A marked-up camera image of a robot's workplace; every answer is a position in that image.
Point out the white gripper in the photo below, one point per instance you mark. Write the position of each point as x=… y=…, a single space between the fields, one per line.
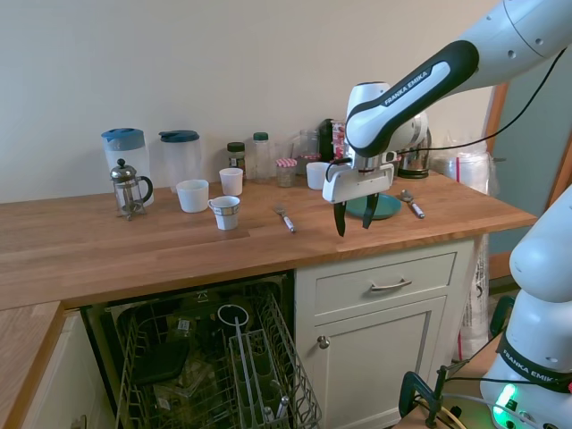
x=357 y=183

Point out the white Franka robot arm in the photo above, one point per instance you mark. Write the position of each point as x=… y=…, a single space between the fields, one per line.
x=402 y=103

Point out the open dishwasher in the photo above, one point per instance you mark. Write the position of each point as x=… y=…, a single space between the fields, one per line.
x=103 y=339

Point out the teal plate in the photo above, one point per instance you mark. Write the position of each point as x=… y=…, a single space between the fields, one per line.
x=389 y=206

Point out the plain white cup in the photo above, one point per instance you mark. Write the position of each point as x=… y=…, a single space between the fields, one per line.
x=315 y=176
x=231 y=181

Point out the glass jar with gingham lid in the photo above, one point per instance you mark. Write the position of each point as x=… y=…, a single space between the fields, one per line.
x=286 y=172
x=308 y=162

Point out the white cabinet drawer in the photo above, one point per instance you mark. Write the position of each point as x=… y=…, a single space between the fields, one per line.
x=339 y=286

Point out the red and white yogurt cup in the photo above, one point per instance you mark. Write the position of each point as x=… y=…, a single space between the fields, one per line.
x=339 y=132

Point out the steel electric kettle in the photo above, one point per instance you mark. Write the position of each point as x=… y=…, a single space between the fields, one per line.
x=418 y=156

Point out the clear plastic container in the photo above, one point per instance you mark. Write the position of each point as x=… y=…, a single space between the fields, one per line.
x=308 y=140

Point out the clear bottle with green lid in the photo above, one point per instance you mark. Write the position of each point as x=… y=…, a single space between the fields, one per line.
x=261 y=156

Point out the bagged stack of plastic cups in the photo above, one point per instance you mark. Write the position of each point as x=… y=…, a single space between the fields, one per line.
x=469 y=165

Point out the white cup with patterned band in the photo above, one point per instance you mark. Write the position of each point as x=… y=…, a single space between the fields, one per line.
x=225 y=214

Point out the metal door knob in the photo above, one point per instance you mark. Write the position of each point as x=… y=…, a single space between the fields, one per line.
x=323 y=342

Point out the spice jar with dark lid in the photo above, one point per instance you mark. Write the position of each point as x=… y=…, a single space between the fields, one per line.
x=236 y=154

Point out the white kitchen cabinet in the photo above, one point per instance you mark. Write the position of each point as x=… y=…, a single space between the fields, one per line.
x=384 y=357

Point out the long plastic package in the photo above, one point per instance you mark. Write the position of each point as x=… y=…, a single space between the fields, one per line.
x=476 y=304

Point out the white cabinet door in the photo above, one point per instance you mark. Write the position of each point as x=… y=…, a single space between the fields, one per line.
x=380 y=366

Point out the wide white mug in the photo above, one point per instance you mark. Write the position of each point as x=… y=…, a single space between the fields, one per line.
x=192 y=196

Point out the grey cutlery basket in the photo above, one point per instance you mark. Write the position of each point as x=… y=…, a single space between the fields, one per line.
x=261 y=357

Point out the green clamp with black screw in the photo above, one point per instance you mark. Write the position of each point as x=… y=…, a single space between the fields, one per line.
x=413 y=386

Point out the clear pitcher with blue lid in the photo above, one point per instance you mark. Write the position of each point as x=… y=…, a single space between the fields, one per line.
x=181 y=156

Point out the cutlery in basket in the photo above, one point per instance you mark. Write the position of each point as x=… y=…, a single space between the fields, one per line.
x=282 y=404

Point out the glass french press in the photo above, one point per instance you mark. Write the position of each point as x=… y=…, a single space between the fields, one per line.
x=127 y=187

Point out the frosted pitcher with blue lid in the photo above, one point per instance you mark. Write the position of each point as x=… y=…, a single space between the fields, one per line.
x=127 y=145

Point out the white corner cabinet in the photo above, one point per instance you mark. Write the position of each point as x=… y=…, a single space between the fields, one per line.
x=67 y=380

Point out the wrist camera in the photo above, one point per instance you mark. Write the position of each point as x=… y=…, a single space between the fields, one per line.
x=390 y=157

